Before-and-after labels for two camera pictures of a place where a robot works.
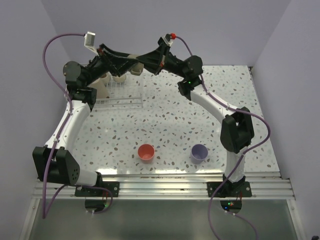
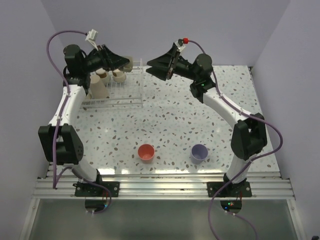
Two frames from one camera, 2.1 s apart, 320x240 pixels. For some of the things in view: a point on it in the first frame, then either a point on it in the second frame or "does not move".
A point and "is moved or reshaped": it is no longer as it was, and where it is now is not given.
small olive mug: [137, 68] is moved or reshaped
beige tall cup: [102, 91] does not move
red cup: [146, 153] does not move
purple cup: [199, 152] does not move
